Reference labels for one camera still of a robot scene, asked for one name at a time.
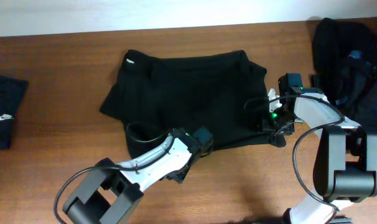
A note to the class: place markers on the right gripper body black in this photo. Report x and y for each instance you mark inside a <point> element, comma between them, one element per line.
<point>279,123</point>

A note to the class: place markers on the black clothes pile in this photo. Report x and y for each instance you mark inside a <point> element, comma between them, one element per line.
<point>345,60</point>

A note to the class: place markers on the black t-shirt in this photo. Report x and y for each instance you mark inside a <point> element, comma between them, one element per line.
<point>224,93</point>

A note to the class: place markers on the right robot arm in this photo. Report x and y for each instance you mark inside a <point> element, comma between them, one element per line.
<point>345,168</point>

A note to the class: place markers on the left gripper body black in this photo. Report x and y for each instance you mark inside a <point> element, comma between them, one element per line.
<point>205,146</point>

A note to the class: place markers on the folded black Nike garment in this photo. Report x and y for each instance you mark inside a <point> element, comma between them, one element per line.
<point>12,92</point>

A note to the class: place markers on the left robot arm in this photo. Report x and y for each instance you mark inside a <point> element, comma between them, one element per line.
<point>110,192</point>

